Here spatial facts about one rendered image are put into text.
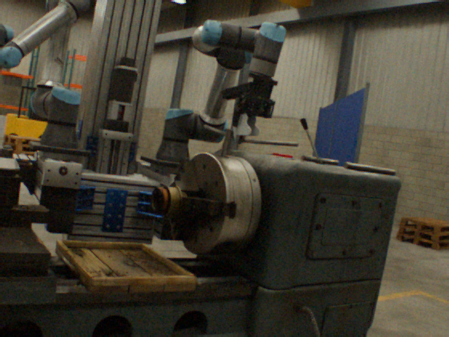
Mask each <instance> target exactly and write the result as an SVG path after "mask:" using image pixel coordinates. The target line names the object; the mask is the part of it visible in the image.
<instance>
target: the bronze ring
mask: <svg viewBox="0 0 449 337"><path fill-rule="evenodd" d="M187 196H188V195H186V193H183V192H181V191H180V189H179V187H177V186H172V187H163V188H155V189H154V190H153V191H152V198H151V207H152V210H153V212H154V213H161V214H163V215H169V216H170V217H177V216H178V215H179V214H180V212H184V211H183V210H181V207H182V202H183V197H187Z"/></svg>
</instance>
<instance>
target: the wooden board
mask: <svg viewBox="0 0 449 337"><path fill-rule="evenodd" d="M64 246H65V248H64ZM67 247H68V248H69V250H68V248H67ZM79 247H80V248H79ZM148 247H149V246H148V245H147V244H144V243H141V242H133V243H131V242H127V243H126V242H125V243H123V242H98V241H82V242H81V241H64V240H56V247H55V253H56V254H57V255H58V256H59V258H60V259H61V260H62V261H63V262H64V264H65V265H67V267H68V269H69V270H70V271H71V272H72V273H73V274H74V276H75V277H76V278H77V279H78V280H79V281H80V282H81V283H82V284H83V286H84V287H85V288H86V289H87V290H88V291H89V292H90V293H91V294H104V293H109V294H117V293H127V292H130V293H143V292H163V291H164V292H167V291H181V290H195V288H196V276H194V275H193V274H192V273H190V272H188V271H187V270H185V269H183V268H182V267H180V266H178V265H177V264H175V263H174V262H173V261H170V259H166V258H164V256H163V255H162V254H160V253H159V252H157V251H156V250H153V249H152V248H151V247H149V248H148ZM71 248H74V249H73V250H71ZM88 248H92V249H93V248H94V250H91V249H88ZM102 248H104V249H102ZM105 248H106V249H105ZM116 248H117V249H118V250H115V249H116ZM81 249H82V250H81ZM97 249H99V250H97ZM120 249H121V250H122V249H126V250H122V251H123V252H122V251H121V250H120ZM67 250H68V251H67ZM78 250H79V251H78ZM129 250H130V251H131V252H130V251H129ZM132 250H140V252H139V251H137V252H135V251H132ZM71 251H72V252H71ZM107 251H109V252H110V253H109V252H107ZM114 251H115V252H114ZM118 251H119V252H118ZM125 251H126V252H125ZM128 251H129V252H130V254H129V253H128ZM154 251H155V252H154ZM73 252H74V253H73ZM81 252H82V253H81ZM143 252H144V253H145V254H147V255H145V254H144V255H145V256H144V255H142V257H141V254H142V253H143ZM123 253H125V256H124V255H123V256H121V255H122V254H123ZM127 253H128V254H129V256H128V257H130V258H131V259H130V258H128V257H127V256H126V255H127ZM136 254H137V255H139V257H138V258H140V257H141V259H139V261H140V262H137V261H138V258H136V256H135V255H136ZM94 255H95V256H97V257H95V256H94ZM117 255H119V256H117ZM132 255H134V256H135V258H134V257H132ZM148 255H149V256H150V257H149V258H147V256H148ZM80 256H81V257H80ZM93 256H94V257H93ZM108 256H110V257H108ZM150 258H154V261H152V260H153V259H152V260H149V259H150ZM145 259H147V260H148V262H147V261H146V260H145ZM136 260H137V261H136ZM141 260H142V262H141ZM144 260H145V261H144ZM155 260H156V261H158V263H157V262H156V261H155ZM149 262H150V263H149ZM113 263H114V264H113ZM146 263H147V264H146ZM149 264H150V265H149ZM153 264H154V265H153ZM160 264H161V265H162V268H157V267H158V266H159V267H161V266H160ZM146 265H148V266H150V267H146ZM152 265H153V266H157V267H154V268H152ZM144 266H145V267H144ZM164 266H165V267H164ZM85 268H86V269H85ZM151 268H152V271H151V272H150V273H148V271H147V270H150V269H151ZM165 268H168V270H171V273H172V274H176V275H178V276H176V275H172V274H171V273H169V272H170V271H169V272H168V270H166V269H165ZM155 269H156V270H155ZM99 270H100V272H98V271H99ZM117 270H118V272H117ZM154 270H155V271H156V272H155V271H154ZM165 270H166V272H165ZM92 271H94V272H96V273H93V272H92ZM160 271H161V273H157V272H160ZM162 271H163V272H164V273H163V274H162ZM91 272H92V273H91ZM106 272H108V274H110V275H111V273H109V272H114V276H115V278H114V277H113V276H110V275H107V274H105V273H106ZM118 273H119V274H120V275H122V274H123V275H127V276H120V275H119V274H118ZM151 273H152V274H151ZM167 273H168V274H167ZM100 274H101V275H100ZM142 274H143V276H141V275H142ZM165 274H167V275H165ZM96 275H98V276H96ZM151 275H152V276H151ZM164 275H165V276H164ZM92 276H93V277H94V278H93V277H92ZM100 276H101V277H100ZM118 276H119V277H118ZM148 276H149V277H148Z"/></svg>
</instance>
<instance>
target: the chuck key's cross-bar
mask: <svg viewBox="0 0 449 337"><path fill-rule="evenodd" d="M204 128H206V129H208V130H210V131H212V132H215V133H216V134H219V135H221V136H224V137H225V134H226V132H222V131H220V130H218V129H215V128H213V127H211V126H208V125H207V124H205V125H204ZM238 142H241V143H251V144H272V145H284V146H295V147H298V146H299V143H298V142H292V141H279V140H255V139H243V138H239V141H238Z"/></svg>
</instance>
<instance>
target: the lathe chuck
mask: <svg viewBox="0 0 449 337"><path fill-rule="evenodd" d="M220 156H221V155H218V154H212V153H207V152H201V153H198V154H196V155H195V156H193V159H194V164H195V169H196V177H197V181H198V186H199V189H202V190H204V195H203V196H201V197H202V198H208V199H212V200H215V201H222V202H226V203H231V201H233V203H234V210H233V217H232V218H229V217H228V216H223V215H211V214H205V213H203V215H202V217H196V220H195V221H194V223H193V225H192V228H191V229H190V231H189V233H188V236H187V238H186V240H185V242H184V246H185V249H186V250H187V251H188V252H190V253H193V254H213V255H226V254H230V253H232V251H234V250H235V249H236V248H237V247H238V246H239V245H240V243H242V241H243V239H244V237H245V235H246V233H247V231H248V229H249V222H250V218H251V213H252V204H253V199H252V190H251V181H250V179H249V175H248V173H247V172H246V170H245V167H244V166H243V164H242V163H241V162H240V161H239V160H238V159H237V158H235V157H231V156H226V157H228V158H226V157H220ZM188 197H198V196H188ZM225 243H232V245H231V246H230V247H228V248H225V249H222V248H221V246H222V245H223V244H225Z"/></svg>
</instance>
